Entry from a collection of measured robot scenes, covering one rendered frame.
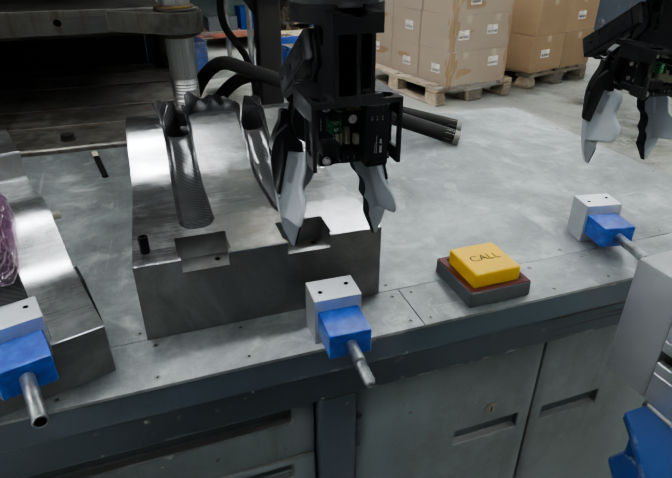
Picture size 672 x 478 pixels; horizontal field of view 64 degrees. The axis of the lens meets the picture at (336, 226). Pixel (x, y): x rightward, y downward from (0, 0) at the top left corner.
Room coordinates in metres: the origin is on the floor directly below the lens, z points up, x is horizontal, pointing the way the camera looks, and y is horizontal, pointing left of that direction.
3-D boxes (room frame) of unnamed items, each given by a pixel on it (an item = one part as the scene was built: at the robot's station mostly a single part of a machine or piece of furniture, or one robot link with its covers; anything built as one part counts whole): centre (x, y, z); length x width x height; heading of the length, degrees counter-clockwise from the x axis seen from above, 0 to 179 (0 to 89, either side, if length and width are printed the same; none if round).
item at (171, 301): (0.71, 0.15, 0.87); 0.50 x 0.26 x 0.14; 19
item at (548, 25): (5.40, -1.69, 0.37); 1.20 x 0.82 x 0.74; 32
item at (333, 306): (0.40, -0.01, 0.83); 0.13 x 0.05 x 0.05; 17
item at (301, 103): (0.42, 0.00, 1.07); 0.09 x 0.08 x 0.12; 17
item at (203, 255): (0.47, 0.14, 0.87); 0.05 x 0.05 x 0.04; 19
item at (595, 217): (0.61, -0.36, 0.83); 0.13 x 0.05 x 0.05; 8
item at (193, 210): (0.69, 0.16, 0.92); 0.35 x 0.16 x 0.09; 19
